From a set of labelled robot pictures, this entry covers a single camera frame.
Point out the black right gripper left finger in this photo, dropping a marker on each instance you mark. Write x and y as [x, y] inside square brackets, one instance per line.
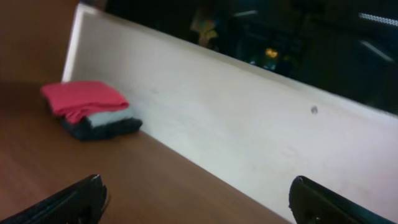
[81, 203]

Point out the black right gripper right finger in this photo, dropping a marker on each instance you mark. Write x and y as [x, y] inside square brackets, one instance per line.
[312, 203]

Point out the orange McKinney soccer t-shirt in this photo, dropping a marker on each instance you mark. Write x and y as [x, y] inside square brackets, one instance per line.
[75, 100]

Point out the dark navy folded garment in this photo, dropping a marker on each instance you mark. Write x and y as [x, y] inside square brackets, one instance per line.
[84, 131]

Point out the light grey folded garment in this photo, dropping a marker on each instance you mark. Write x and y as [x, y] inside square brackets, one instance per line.
[107, 117]

